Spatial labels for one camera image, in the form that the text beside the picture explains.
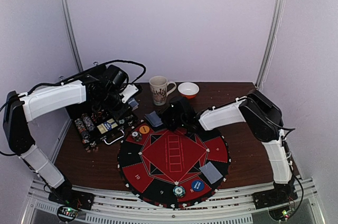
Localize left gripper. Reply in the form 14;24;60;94
96;89;132;120

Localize blue playing card deck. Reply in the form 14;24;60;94
128;98;139;111

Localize orange big blind button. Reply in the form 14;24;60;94
139;125;150;134

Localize poker chip stack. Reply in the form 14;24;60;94
173;185;185;198
131;131;143;142

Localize blue small blind button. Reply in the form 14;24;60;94
191;180;204;192

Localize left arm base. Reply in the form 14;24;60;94
47;185;95;223

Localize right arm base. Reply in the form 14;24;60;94
252;189;298;222

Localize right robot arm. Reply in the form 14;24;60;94
159;89;295;204

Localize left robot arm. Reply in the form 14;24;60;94
1;60;142;205

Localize boxed card deck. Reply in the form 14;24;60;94
97;118;118;134

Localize white orange bowl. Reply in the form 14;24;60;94
178;82;200;99

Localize black poker chip case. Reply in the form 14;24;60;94
64;62;139;152

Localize beige patterned mug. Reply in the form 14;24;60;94
149;76;176;106

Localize round poker mat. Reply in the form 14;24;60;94
117;120;231;209

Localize left aluminium frame post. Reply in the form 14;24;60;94
61;0;83;72

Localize aluminium frame post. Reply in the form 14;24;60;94
255;0;285;90
61;0;83;72

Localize right aluminium frame post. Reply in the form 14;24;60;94
255;0;285;90

